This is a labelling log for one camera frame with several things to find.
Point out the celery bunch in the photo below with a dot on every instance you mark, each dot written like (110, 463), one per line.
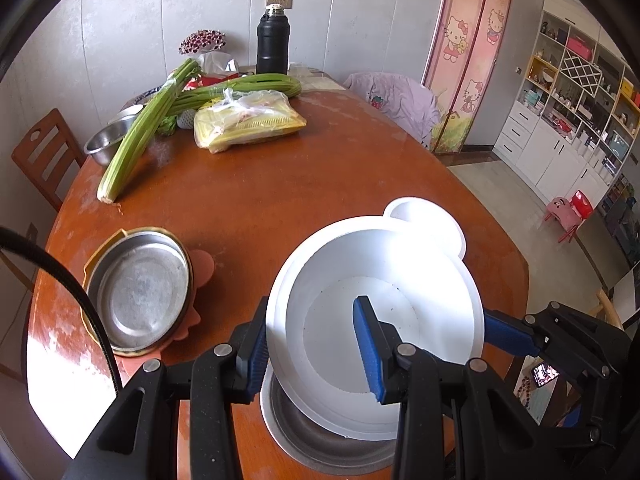
(135, 140)

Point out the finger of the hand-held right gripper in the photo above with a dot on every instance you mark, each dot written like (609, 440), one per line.
(507, 332)

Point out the plastic bag of yellow noodles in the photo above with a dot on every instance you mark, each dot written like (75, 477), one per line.
(250, 127)

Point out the orange flower-shaped mat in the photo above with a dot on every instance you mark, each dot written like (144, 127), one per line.
(202, 270)

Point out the high wall socket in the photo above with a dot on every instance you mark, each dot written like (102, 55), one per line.
(278, 0)

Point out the round metal plate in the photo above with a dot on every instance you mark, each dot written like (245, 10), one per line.
(145, 295)

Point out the red child chair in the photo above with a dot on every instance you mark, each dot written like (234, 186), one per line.
(580, 207)

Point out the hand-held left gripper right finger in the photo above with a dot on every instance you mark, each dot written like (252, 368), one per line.
(367, 350)

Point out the white shelf cabinet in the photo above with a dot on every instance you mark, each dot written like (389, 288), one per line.
(545, 145)

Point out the reddish wooden chair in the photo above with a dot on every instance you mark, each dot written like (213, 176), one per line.
(42, 152)

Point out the printed instant noodle bowl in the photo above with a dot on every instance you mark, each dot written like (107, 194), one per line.
(400, 270)

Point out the light wooden chair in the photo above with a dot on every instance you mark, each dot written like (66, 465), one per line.
(607, 305)

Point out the shallow steel dish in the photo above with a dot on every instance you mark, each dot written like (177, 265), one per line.
(300, 440)

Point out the pink child stool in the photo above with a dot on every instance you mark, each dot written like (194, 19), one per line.
(557, 209)

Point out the steel plate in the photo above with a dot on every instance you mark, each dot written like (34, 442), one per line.
(100, 249)

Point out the green vegetable stalk bundle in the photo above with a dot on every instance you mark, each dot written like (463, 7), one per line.
(260, 84)

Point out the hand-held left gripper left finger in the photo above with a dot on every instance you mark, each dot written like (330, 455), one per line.
(257, 355)

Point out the black thermos flask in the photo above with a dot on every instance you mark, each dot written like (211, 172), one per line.
(272, 45)

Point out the pink cartoon wardrobe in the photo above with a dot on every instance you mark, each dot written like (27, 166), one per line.
(465, 60)

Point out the small steel bowl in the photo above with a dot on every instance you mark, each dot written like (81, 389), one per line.
(125, 112)

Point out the red beaded bouquet ornament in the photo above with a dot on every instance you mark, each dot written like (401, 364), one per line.
(202, 42)

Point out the red packet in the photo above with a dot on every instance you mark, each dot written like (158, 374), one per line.
(210, 80)

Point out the large steel bowl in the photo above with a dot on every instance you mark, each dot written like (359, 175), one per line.
(102, 142)

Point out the fruit in white foam net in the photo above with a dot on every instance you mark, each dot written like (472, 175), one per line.
(187, 120)

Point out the blue patterned bowl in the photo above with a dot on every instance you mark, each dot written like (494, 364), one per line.
(150, 94)

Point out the white tissue pack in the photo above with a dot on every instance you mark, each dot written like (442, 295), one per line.
(217, 64)

